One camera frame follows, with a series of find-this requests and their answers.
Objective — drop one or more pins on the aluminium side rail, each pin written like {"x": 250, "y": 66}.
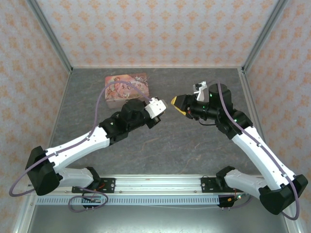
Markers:
{"x": 60, "y": 104}
{"x": 247, "y": 97}

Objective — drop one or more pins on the aluminium mounting rail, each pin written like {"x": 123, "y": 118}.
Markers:
{"x": 158, "y": 185}

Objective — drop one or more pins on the aluminium frame post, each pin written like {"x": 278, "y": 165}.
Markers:
{"x": 264, "y": 36}
{"x": 51, "y": 36}

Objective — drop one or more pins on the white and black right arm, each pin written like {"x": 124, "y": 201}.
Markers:
{"x": 255, "y": 150}

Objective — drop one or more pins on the pink illustrated book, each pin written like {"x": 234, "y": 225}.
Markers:
{"x": 116, "y": 95}

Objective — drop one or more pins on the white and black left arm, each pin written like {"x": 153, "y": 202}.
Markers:
{"x": 77, "y": 145}

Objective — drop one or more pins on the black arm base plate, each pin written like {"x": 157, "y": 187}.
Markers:
{"x": 206, "y": 184}
{"x": 108, "y": 184}

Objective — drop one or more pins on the aluminium frame crossbar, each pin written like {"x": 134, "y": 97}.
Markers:
{"x": 158, "y": 66}

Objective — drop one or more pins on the small controller circuit board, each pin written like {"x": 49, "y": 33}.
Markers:
{"x": 235, "y": 198}
{"x": 93, "y": 200}

